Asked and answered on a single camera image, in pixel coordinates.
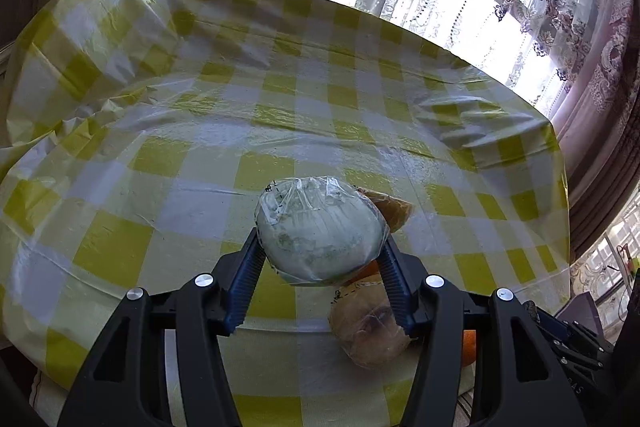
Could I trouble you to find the purple white cardboard box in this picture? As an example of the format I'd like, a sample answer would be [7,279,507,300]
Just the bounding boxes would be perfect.
[555,291,603,336]

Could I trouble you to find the wrapped pale fruit half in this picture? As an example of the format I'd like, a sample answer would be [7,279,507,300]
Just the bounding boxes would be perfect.
[328,275,411,369]

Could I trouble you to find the brown striped drape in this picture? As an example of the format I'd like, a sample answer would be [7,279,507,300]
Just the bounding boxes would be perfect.
[560,72,639,262]

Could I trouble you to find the orange tangerine back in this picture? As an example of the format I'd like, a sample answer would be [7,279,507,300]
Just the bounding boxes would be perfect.
[345,260,380,285]

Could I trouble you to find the yellow checkered plastic tablecloth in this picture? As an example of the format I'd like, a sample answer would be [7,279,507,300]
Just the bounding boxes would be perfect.
[1,0,570,423]

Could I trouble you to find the floral pink curtain right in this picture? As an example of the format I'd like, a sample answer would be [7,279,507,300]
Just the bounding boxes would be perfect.
[491,0,640,148]

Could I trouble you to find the orange tangerine middle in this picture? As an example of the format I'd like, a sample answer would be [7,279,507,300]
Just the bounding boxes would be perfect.
[461,329,477,367]

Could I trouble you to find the orange tangerine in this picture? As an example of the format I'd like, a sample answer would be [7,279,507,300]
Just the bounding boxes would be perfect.
[345,260,380,285]
[461,329,477,367]

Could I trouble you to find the green round fruit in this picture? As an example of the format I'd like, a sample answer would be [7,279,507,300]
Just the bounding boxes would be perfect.
[255,176,390,286]

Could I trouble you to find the white round side table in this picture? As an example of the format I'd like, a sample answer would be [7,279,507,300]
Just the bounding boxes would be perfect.
[604,234,639,277]

